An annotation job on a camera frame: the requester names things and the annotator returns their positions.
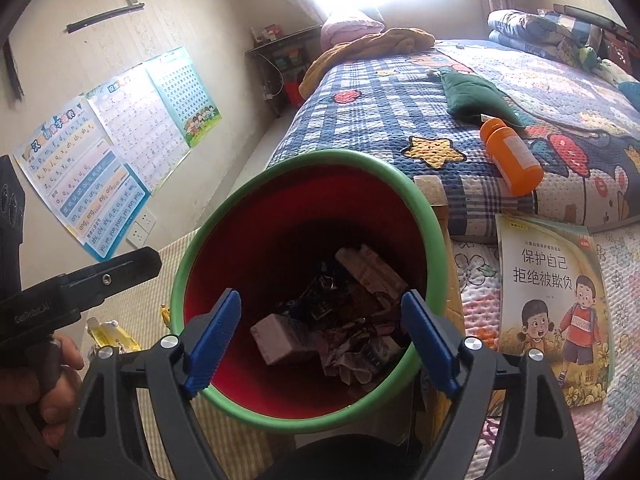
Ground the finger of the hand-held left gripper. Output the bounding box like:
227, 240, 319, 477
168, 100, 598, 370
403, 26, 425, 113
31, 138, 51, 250
22, 246, 163, 312

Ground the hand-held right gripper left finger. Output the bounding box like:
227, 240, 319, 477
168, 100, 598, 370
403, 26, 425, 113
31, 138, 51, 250
50, 287, 243, 480

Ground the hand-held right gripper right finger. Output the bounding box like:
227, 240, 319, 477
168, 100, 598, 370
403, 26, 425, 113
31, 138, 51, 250
400, 289, 586, 480

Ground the yellow wrapper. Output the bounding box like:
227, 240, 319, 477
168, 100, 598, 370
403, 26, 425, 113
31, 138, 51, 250
86, 317, 143, 357

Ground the white milk carton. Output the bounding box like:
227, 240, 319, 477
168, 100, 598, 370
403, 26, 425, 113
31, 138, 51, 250
250, 312, 321, 367

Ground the white pink paper wrapper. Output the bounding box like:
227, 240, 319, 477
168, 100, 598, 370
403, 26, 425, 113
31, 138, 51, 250
335, 245, 408, 306

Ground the blue cookie wrapper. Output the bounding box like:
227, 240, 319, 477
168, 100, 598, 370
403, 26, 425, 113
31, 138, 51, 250
272, 260, 351, 326

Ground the red bin with green rim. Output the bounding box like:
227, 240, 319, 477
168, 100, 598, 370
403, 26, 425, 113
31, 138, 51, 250
170, 149, 446, 433

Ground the person's left hand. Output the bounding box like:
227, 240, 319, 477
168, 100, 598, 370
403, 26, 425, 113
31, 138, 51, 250
0, 332, 85, 448

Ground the yellow checked tablecloth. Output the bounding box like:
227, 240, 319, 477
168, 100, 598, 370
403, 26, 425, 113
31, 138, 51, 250
85, 227, 301, 480

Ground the children's picture book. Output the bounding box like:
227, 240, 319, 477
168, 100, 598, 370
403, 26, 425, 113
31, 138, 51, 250
495, 212, 616, 408

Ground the brown cardboard box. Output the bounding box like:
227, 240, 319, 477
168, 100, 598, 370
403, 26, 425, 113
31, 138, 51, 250
412, 174, 466, 331

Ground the orange plastic bottle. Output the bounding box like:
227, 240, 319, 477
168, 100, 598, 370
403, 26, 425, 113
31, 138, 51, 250
479, 116, 545, 197

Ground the blue plaid patchwork quilt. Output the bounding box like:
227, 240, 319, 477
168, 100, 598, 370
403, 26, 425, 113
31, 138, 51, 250
265, 42, 640, 238

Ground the green fabric pouch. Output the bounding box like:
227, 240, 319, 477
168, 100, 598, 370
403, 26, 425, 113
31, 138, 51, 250
440, 70, 523, 128

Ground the dark metal shelf unit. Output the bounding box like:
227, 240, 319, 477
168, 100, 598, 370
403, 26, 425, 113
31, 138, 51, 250
245, 25, 323, 118

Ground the brown blanket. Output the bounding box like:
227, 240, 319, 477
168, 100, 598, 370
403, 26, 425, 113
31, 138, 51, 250
299, 27, 436, 98

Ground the pink pillow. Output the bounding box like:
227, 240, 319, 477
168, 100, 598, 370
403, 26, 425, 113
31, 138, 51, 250
320, 7, 386, 51

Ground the green plush toy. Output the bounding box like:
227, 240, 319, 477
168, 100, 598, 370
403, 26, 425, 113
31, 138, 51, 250
580, 47, 607, 72

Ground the folded blue printed quilt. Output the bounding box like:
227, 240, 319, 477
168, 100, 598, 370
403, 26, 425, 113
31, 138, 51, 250
487, 7, 601, 61

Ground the dark red printed bag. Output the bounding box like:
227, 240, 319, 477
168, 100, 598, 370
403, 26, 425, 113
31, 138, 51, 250
600, 25, 640, 70

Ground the blue pinyin wall poster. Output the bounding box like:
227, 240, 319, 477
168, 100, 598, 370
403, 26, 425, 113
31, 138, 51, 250
14, 105, 152, 262

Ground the pale chart wall poster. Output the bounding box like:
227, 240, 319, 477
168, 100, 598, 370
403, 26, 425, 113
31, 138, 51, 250
86, 66, 192, 195

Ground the green bordered wall poster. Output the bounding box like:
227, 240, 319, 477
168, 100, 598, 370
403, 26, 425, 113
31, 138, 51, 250
144, 46, 222, 148

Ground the black wall strip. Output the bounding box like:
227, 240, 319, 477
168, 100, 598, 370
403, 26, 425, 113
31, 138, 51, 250
66, 2, 146, 34

